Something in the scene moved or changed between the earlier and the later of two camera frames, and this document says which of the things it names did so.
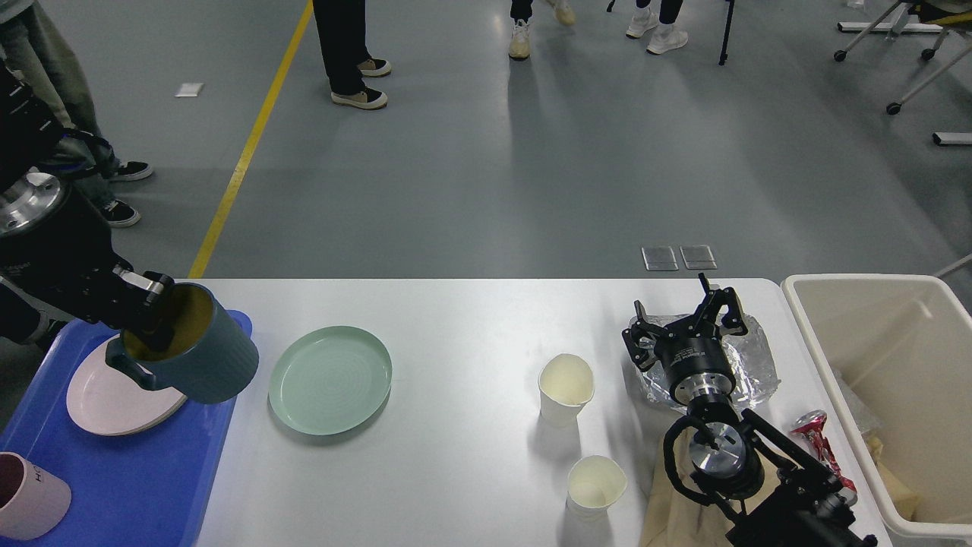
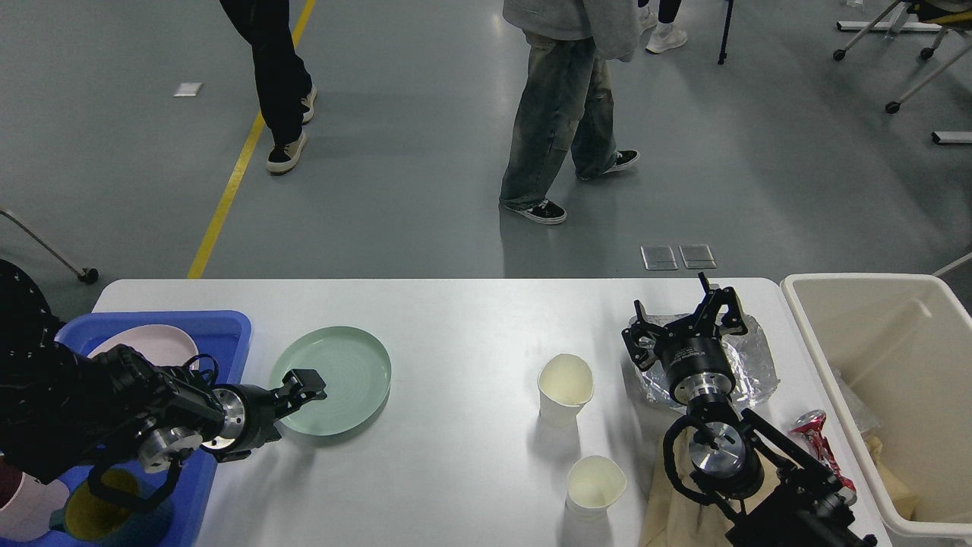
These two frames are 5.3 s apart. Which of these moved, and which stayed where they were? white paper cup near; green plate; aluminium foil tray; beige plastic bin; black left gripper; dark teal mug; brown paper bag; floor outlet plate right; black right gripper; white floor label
Moved: dark teal mug; black left gripper
Stayed: floor outlet plate right; beige plastic bin; brown paper bag; green plate; white paper cup near; aluminium foil tray; black right gripper; white floor label
